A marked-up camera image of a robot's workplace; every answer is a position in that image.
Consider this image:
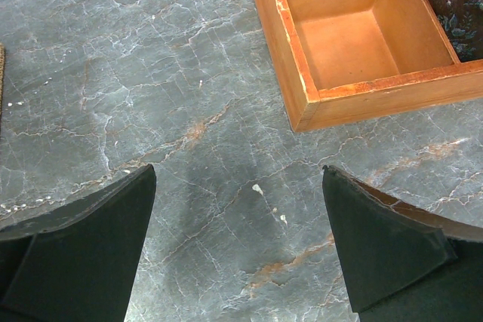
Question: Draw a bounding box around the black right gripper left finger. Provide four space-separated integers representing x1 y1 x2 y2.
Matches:
1 164 156 321

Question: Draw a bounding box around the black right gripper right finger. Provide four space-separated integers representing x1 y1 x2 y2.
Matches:
322 166 482 321

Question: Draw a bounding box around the orange wooden divided tray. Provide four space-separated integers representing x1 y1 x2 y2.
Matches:
254 0 482 131

